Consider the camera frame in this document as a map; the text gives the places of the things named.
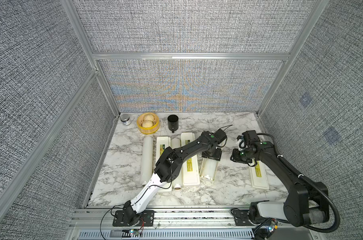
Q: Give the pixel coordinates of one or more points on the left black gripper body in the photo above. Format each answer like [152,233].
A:
[216,154]

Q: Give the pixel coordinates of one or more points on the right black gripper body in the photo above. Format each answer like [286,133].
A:
[241,156]

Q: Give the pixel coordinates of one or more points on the plastic wrap roll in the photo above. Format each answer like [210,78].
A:
[177,183]
[209,169]
[147,161]

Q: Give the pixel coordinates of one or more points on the white wrap dispenser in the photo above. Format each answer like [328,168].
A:
[258,176]
[161,144]
[190,171]

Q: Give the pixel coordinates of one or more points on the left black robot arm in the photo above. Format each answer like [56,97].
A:
[167,169]

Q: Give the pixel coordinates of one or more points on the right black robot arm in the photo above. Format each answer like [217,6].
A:
[307,202]

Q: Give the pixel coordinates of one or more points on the black cup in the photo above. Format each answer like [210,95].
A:
[173,123]

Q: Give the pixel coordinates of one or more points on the yellow bowl with buns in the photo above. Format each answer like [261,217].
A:
[148,123]

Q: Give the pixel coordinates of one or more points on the small silver tin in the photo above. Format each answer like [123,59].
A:
[125,119]

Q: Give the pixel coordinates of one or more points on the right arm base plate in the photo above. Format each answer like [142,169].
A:
[241,218]

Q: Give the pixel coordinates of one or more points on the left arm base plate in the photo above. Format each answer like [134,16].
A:
[120,219]

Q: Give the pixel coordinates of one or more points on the aluminium mounting rail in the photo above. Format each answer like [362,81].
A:
[165,217]

